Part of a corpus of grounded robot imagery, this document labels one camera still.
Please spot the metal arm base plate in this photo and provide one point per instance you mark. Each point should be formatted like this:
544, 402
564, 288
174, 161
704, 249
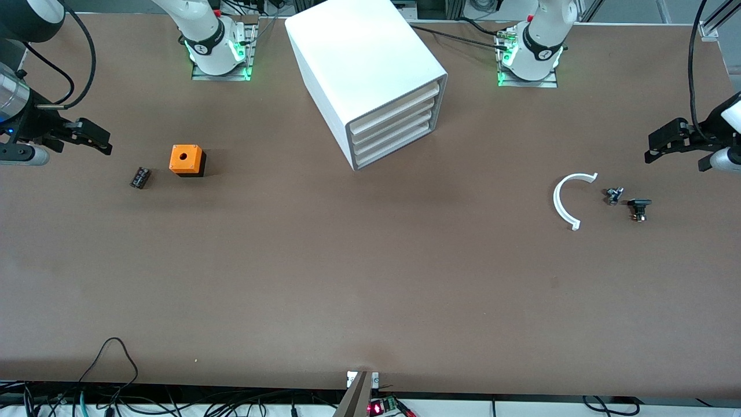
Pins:
250, 52
527, 84

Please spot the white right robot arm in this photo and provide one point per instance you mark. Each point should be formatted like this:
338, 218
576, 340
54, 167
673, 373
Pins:
208, 35

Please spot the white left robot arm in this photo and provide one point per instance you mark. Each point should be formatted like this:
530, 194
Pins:
541, 40

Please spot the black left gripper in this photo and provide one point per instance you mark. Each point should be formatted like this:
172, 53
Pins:
707, 137

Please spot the small black silver connector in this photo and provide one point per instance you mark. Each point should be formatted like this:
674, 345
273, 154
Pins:
613, 195

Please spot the small black switch part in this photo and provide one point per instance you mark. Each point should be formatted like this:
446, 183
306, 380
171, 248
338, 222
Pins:
639, 204

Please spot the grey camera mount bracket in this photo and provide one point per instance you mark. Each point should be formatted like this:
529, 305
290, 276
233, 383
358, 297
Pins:
356, 399

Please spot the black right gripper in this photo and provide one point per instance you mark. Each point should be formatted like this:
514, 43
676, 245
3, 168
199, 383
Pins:
41, 126

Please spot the white curved plastic bracket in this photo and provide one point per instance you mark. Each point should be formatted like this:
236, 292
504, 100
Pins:
556, 200

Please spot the circuit board with red light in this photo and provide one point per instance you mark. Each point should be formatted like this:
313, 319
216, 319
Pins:
377, 409

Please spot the orange button enclosure box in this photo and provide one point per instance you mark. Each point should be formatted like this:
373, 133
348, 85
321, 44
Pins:
185, 159

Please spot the aluminium frame profile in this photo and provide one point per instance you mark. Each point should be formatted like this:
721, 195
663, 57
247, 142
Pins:
718, 20

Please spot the white drawer cabinet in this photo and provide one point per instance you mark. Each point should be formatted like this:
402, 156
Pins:
359, 52

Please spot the white drawer front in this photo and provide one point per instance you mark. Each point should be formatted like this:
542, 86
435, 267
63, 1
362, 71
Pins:
393, 109
393, 145
393, 134
393, 122

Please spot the dark cylindrical capacitor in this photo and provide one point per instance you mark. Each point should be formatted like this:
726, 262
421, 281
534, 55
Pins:
140, 178

